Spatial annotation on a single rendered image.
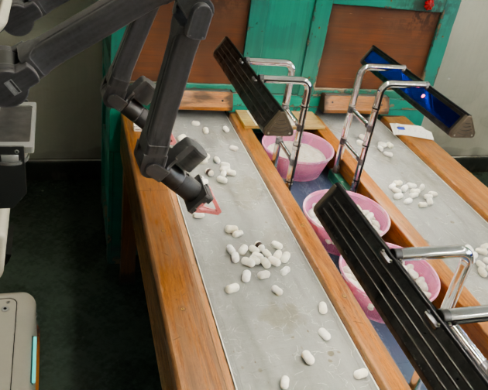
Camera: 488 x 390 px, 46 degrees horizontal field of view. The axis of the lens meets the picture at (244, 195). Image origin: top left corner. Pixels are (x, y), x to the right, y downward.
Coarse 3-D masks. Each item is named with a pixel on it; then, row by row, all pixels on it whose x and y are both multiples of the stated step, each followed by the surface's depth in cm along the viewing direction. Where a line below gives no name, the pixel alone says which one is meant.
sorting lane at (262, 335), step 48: (240, 144) 210; (240, 192) 181; (192, 240) 156; (240, 240) 159; (288, 240) 162; (240, 288) 142; (288, 288) 144; (240, 336) 128; (288, 336) 130; (336, 336) 132; (240, 384) 116; (336, 384) 120
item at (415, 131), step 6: (396, 126) 238; (402, 126) 239; (408, 126) 240; (414, 126) 241; (420, 126) 243; (396, 132) 234; (402, 132) 233; (408, 132) 234; (414, 132) 235; (420, 132) 236; (426, 132) 237; (426, 138) 232; (432, 138) 233
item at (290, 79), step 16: (256, 64) 177; (272, 64) 178; (288, 64) 179; (256, 80) 162; (272, 80) 163; (288, 80) 165; (304, 80) 167; (288, 96) 185; (304, 96) 170; (288, 112) 184; (304, 112) 172; (272, 160) 198; (288, 176) 184
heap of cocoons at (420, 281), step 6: (408, 264) 160; (348, 270) 154; (408, 270) 158; (348, 276) 152; (354, 276) 152; (414, 276) 156; (354, 282) 149; (420, 282) 154; (360, 288) 147; (426, 288) 152; (426, 294) 150; (372, 306) 144
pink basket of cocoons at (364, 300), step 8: (344, 264) 157; (416, 264) 159; (424, 264) 157; (344, 272) 148; (424, 272) 157; (432, 272) 154; (424, 280) 156; (432, 280) 153; (352, 288) 146; (432, 288) 151; (360, 296) 144; (432, 296) 147; (360, 304) 147; (368, 312) 146; (376, 312) 145; (376, 320) 147
